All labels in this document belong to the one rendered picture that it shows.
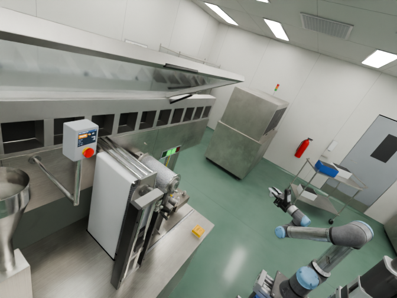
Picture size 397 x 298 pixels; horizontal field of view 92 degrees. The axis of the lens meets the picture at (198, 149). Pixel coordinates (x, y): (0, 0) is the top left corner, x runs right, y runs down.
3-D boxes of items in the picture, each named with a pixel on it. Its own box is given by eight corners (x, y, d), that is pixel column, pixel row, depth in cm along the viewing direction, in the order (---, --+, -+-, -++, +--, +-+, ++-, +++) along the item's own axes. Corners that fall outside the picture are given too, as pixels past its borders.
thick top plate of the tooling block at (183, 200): (174, 212, 136) (177, 206, 133) (136, 181, 150) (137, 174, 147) (187, 201, 149) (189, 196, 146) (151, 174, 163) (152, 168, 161)
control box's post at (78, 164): (74, 205, 65) (78, 156, 56) (72, 202, 65) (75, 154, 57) (79, 203, 66) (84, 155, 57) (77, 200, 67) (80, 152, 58)
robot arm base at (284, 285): (302, 294, 132) (311, 286, 127) (299, 313, 119) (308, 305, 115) (281, 277, 137) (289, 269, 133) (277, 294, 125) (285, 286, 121)
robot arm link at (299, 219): (300, 230, 133) (308, 222, 130) (288, 217, 141) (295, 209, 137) (306, 228, 138) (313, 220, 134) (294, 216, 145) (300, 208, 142)
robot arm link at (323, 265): (296, 274, 132) (348, 219, 108) (307, 266, 140) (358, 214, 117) (311, 292, 123) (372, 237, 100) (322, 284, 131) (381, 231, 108)
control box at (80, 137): (78, 165, 53) (80, 133, 49) (61, 154, 55) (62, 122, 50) (99, 156, 59) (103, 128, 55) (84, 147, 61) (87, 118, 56)
